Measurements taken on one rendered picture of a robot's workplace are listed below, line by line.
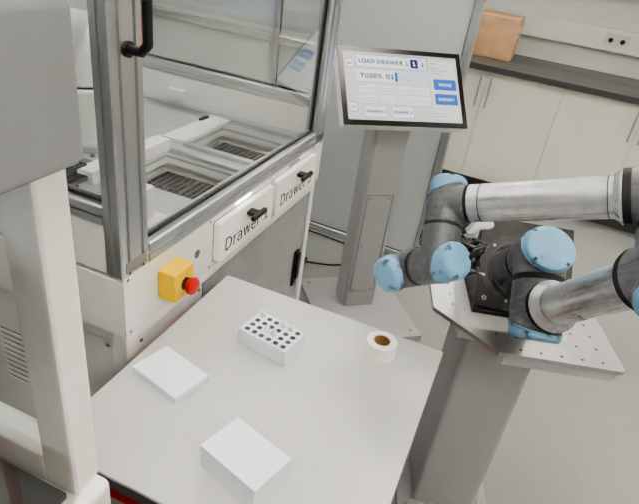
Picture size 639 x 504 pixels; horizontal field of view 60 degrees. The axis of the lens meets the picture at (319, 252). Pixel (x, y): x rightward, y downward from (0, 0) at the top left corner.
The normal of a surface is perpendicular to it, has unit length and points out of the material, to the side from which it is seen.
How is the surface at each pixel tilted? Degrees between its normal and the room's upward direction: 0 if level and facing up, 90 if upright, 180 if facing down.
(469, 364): 90
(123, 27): 90
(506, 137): 90
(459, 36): 90
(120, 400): 0
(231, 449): 0
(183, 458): 0
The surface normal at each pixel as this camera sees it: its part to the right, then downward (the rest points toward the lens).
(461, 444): -0.09, 0.50
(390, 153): 0.28, 0.52
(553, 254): 0.04, -0.40
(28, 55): 0.91, 0.30
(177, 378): 0.13, -0.85
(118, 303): -0.38, 0.43
